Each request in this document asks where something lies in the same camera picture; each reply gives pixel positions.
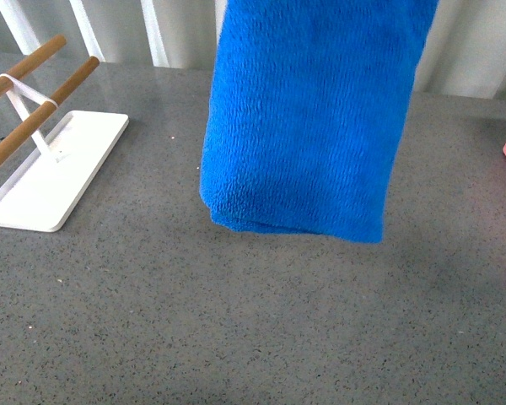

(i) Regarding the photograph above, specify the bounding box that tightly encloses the white towel rack stand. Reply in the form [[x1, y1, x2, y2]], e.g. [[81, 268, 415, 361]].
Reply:
[[0, 35, 129, 233]]

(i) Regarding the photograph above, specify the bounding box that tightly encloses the white curtain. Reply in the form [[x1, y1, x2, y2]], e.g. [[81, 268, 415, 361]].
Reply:
[[0, 0, 506, 100]]

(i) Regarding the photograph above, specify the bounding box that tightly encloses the blue microfiber cloth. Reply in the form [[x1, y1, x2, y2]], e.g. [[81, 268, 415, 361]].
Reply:
[[200, 0, 438, 243]]

